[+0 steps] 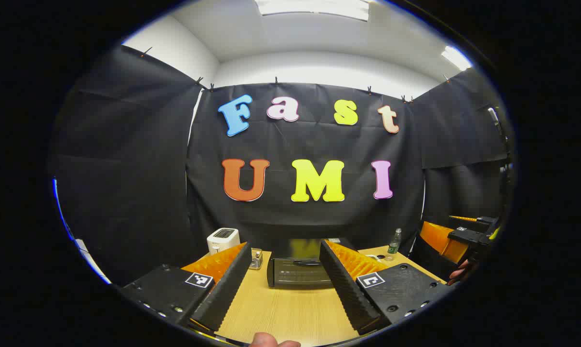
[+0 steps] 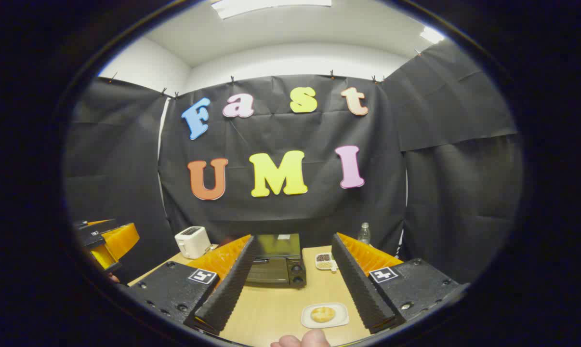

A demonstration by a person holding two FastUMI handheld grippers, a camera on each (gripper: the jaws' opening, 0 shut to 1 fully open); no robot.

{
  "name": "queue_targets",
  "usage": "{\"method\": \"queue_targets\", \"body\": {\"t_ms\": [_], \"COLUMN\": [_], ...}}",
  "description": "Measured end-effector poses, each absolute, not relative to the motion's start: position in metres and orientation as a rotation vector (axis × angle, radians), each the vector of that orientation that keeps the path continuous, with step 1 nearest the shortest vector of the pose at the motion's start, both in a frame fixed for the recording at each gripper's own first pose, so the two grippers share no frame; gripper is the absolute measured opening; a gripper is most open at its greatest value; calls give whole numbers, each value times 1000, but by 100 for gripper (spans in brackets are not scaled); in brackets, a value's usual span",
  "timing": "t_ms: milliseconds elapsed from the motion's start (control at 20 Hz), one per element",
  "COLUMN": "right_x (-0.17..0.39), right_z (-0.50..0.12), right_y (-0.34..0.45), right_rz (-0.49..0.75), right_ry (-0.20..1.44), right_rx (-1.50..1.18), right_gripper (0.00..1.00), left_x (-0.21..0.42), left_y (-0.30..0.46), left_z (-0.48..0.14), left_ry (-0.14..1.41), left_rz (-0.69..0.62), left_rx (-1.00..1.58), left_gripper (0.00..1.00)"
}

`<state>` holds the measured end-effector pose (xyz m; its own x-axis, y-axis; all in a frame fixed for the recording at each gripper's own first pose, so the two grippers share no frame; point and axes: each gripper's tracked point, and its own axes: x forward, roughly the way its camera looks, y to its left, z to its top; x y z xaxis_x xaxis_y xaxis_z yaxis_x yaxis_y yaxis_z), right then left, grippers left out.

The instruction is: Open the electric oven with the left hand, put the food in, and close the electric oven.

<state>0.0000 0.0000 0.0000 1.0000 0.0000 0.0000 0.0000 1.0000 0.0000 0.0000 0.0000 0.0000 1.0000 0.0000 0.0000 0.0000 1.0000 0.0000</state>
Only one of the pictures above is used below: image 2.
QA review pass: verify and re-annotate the white rectangular plate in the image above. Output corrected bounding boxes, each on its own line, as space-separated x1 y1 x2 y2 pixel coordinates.
301 302 350 329

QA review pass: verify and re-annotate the ceiling light panel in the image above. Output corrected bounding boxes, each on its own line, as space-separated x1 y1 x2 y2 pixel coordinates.
420 27 445 45

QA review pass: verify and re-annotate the black electric oven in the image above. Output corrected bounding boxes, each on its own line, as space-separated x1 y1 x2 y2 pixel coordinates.
245 234 307 289

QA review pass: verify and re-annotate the white toaster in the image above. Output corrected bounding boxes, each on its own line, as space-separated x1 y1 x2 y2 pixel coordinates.
175 226 212 259

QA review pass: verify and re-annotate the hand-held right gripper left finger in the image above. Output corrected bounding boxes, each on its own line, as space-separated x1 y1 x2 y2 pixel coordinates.
125 234 259 336

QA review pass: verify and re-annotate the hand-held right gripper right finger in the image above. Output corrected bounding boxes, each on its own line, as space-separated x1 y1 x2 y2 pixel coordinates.
331 232 469 334

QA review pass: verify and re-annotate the row of black cloth clips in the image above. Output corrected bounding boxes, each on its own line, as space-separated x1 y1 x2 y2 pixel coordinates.
110 48 423 99

